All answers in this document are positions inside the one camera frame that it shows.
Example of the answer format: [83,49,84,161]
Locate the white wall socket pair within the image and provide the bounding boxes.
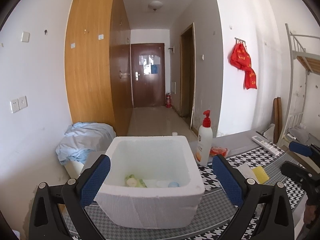
[10,96,28,113]

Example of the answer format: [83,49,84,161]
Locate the wooden boards leaning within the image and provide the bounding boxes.
[273,97,283,144]

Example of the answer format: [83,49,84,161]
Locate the houndstooth table cloth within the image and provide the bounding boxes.
[85,146,306,239]

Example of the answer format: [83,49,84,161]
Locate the green white plastic packet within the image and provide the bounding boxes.
[125,174,147,188]

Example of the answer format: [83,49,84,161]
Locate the white metal bunk bed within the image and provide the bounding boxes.
[277,23,319,147]

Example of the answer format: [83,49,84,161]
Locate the red snack packet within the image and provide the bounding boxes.
[209,146,229,157]

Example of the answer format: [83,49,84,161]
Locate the light blue crumpled sheet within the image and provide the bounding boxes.
[56,122,116,165]

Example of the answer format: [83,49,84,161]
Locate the white foam box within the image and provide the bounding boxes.
[95,135,205,229]

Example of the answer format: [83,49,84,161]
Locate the red fire extinguisher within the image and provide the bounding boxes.
[165,93,171,108]

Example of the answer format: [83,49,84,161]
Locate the white remote control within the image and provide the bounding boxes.
[252,135,281,156]

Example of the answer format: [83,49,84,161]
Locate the ceiling lamp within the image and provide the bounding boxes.
[148,0,163,11]

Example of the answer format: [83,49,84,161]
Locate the yellow foam net sleeve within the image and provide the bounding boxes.
[252,166,270,184]

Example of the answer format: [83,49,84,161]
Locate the wooden wardrobe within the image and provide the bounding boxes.
[65,0,132,136]

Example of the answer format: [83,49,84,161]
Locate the white red pump bottle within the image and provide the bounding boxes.
[195,110,213,166]

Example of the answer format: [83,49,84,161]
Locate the white wall switch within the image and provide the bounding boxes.
[21,31,30,43]

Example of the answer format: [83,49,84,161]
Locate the red hanging bags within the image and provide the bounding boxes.
[229,43,257,89]

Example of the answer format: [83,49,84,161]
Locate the dark brown entrance door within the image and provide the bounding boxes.
[131,43,165,108]

